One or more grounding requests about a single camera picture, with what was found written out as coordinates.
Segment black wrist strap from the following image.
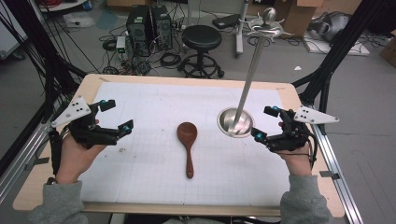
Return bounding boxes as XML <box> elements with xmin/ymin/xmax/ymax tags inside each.
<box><xmin>49</xmin><ymin>129</ymin><xmax>64</xmax><ymax>175</ymax></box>

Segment person's left hand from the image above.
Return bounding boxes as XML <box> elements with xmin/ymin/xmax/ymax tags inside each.
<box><xmin>55</xmin><ymin>135</ymin><xmax>108</xmax><ymax>185</ymax></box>

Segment black frame post with cables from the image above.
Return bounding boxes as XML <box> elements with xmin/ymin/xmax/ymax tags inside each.
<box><xmin>0</xmin><ymin>0</ymin><xmax>89</xmax><ymax>119</ymax></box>

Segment small white device box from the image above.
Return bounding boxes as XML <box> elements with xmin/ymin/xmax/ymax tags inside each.
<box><xmin>115</xmin><ymin>35</ymin><xmax>127</xmax><ymax>54</ymax></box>

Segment grey bag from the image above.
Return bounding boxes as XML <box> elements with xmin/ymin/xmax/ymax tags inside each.
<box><xmin>307</xmin><ymin>11</ymin><xmax>353</xmax><ymax>43</ymax></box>

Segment aluminium rail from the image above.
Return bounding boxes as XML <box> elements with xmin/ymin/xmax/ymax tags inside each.
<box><xmin>0</xmin><ymin>119</ymin><xmax>54</xmax><ymax>204</ymax></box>
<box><xmin>311</xmin><ymin>124</ymin><xmax>364</xmax><ymax>224</ymax></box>

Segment white flat board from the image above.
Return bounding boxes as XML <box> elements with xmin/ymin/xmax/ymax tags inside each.
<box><xmin>303</xmin><ymin>32</ymin><xmax>372</xmax><ymax>57</ymax></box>

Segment large open cardboard box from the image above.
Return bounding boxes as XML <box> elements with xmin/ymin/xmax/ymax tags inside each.
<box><xmin>277</xmin><ymin>0</ymin><xmax>325</xmax><ymax>39</ymax></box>

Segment grey metal clip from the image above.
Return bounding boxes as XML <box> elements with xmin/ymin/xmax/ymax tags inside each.
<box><xmin>24</xmin><ymin>157</ymin><xmax>50</xmax><ymax>172</ymax></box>
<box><xmin>319</xmin><ymin>170</ymin><xmax>341</xmax><ymax>181</ymax></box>

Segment white grid mat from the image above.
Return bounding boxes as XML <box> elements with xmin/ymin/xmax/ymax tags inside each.
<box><xmin>78</xmin><ymin>81</ymin><xmax>291</xmax><ymax>207</ymax></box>

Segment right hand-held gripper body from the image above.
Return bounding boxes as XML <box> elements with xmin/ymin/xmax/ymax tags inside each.
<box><xmin>266</xmin><ymin>105</ymin><xmax>340</xmax><ymax>153</ymax></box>

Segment white desk frame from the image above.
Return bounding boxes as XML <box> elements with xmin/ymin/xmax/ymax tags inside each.
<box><xmin>234</xmin><ymin>0</ymin><xmax>250</xmax><ymax>58</ymax></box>

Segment brown wooden spoon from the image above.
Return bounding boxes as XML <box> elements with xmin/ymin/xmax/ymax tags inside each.
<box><xmin>177</xmin><ymin>121</ymin><xmax>198</xmax><ymax>179</ymax></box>

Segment small cardboard box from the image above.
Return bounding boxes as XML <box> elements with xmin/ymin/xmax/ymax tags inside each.
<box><xmin>379</xmin><ymin>29</ymin><xmax>396</xmax><ymax>68</ymax></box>

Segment black computer tower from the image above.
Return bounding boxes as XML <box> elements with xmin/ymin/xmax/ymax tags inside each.
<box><xmin>150</xmin><ymin>4</ymin><xmax>174</xmax><ymax>51</ymax></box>
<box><xmin>125</xmin><ymin>4</ymin><xmax>154</xmax><ymax>58</ymax></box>

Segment black round stool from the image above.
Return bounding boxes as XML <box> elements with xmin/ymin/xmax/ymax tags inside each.
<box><xmin>177</xmin><ymin>24</ymin><xmax>225</xmax><ymax>79</ymax></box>

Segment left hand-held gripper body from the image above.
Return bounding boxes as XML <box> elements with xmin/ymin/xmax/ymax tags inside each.
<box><xmin>50</xmin><ymin>95</ymin><xmax>122</xmax><ymax>149</ymax></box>

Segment coiled black cable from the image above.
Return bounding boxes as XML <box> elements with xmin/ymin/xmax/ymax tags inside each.
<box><xmin>160</xmin><ymin>51</ymin><xmax>182</xmax><ymax>68</ymax></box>

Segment black flat device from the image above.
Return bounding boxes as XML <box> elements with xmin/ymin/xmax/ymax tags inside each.
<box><xmin>212</xmin><ymin>13</ymin><xmax>241</xmax><ymax>31</ymax></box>

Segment person's right hand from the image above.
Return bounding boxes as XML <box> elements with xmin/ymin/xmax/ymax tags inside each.
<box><xmin>276</xmin><ymin>149</ymin><xmax>313</xmax><ymax>177</ymax></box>

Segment silver metal hook stand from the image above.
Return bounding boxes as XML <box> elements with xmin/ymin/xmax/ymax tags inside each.
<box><xmin>217</xmin><ymin>7</ymin><xmax>295</xmax><ymax>138</ymax></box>

